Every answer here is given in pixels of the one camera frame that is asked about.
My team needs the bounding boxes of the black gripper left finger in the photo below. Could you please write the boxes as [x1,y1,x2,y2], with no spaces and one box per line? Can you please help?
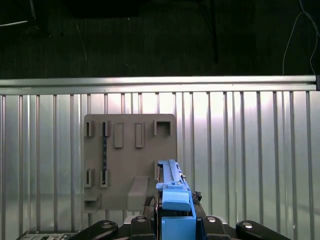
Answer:
[74,196,161,240]

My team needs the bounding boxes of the hard disk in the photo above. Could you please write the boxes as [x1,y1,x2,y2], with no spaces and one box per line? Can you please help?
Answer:
[154,159,198,240]

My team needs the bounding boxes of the grey parts rack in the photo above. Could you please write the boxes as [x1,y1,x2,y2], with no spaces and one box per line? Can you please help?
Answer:
[82,113,178,219]

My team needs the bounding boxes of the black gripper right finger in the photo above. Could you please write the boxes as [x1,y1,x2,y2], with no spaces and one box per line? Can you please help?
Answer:
[191,191,291,240]

